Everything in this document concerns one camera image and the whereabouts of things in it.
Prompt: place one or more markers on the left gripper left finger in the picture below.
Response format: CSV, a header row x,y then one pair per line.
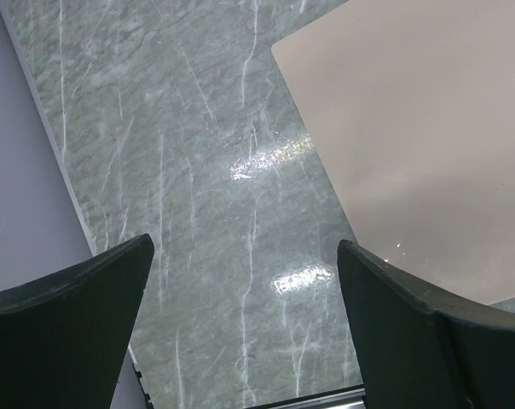
x,y
63,337

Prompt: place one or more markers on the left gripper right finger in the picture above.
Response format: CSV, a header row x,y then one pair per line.
x,y
420,346

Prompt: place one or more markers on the beige cardboard folder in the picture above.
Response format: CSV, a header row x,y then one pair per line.
x,y
411,108

